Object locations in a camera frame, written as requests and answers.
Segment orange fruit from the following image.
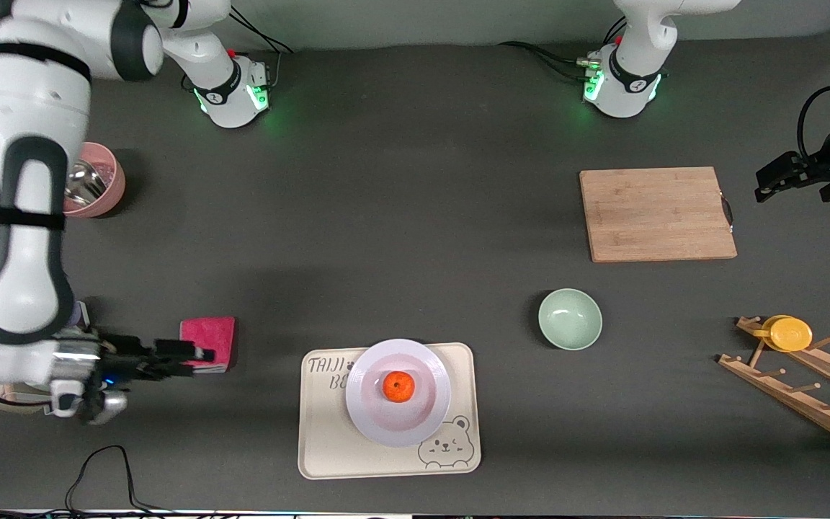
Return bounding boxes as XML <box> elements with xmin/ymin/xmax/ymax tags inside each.
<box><xmin>383</xmin><ymin>371</ymin><xmax>416</xmax><ymax>403</ymax></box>

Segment white round plate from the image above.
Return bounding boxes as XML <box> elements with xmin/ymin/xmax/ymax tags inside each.
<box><xmin>345</xmin><ymin>339</ymin><xmax>452</xmax><ymax>448</ymax></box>

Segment pink folded cloth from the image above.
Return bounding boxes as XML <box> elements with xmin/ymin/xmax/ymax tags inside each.
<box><xmin>179</xmin><ymin>316</ymin><xmax>237</xmax><ymax>374</ymax></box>

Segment wooden cutting board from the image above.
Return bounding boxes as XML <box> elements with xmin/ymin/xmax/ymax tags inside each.
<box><xmin>579</xmin><ymin>167</ymin><xmax>738</xmax><ymax>263</ymax></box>

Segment beige cup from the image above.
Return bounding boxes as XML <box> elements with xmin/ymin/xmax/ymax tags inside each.
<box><xmin>0</xmin><ymin>382</ymin><xmax>50</xmax><ymax>416</ymax></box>

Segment yellow cup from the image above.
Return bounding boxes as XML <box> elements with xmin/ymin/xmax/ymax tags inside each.
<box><xmin>752</xmin><ymin>315</ymin><xmax>813</xmax><ymax>352</ymax></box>

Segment pink bowl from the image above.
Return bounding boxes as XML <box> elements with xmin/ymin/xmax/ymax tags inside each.
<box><xmin>62</xmin><ymin>142</ymin><xmax>126</xmax><ymax>218</ymax></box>

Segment beige bear print tray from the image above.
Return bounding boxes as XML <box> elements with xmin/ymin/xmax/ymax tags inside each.
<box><xmin>298</xmin><ymin>342</ymin><xmax>481</xmax><ymax>480</ymax></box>

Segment metal scoop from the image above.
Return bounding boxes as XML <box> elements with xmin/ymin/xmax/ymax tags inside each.
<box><xmin>66</xmin><ymin>160</ymin><xmax>110</xmax><ymax>206</ymax></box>

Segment wooden peg mug rack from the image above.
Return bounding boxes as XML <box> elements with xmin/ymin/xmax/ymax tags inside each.
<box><xmin>718</xmin><ymin>315</ymin><xmax>830</xmax><ymax>455</ymax></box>

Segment pale green bowl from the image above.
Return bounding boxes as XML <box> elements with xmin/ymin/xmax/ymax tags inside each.
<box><xmin>537</xmin><ymin>288</ymin><xmax>603</xmax><ymax>352</ymax></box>

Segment white wire cup rack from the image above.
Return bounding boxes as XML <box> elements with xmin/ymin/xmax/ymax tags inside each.
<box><xmin>40</xmin><ymin>300</ymin><xmax>110</xmax><ymax>417</ymax></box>

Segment black cable at table edge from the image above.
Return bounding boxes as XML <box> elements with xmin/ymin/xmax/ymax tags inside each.
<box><xmin>0</xmin><ymin>445</ymin><xmax>243</xmax><ymax>519</ymax></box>

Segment black left arm base cables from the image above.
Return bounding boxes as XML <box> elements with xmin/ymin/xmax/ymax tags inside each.
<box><xmin>498</xmin><ymin>16</ymin><xmax>628</xmax><ymax>81</ymax></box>

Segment black arm base cables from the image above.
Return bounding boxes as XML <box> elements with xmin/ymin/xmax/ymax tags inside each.
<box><xmin>181</xmin><ymin>9</ymin><xmax>297</xmax><ymax>94</ymax></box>
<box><xmin>498</xmin><ymin>16</ymin><xmax>628</xmax><ymax>81</ymax></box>

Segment black right arm base cables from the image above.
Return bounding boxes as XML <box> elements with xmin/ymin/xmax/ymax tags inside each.
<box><xmin>181</xmin><ymin>9</ymin><xmax>297</xmax><ymax>94</ymax></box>

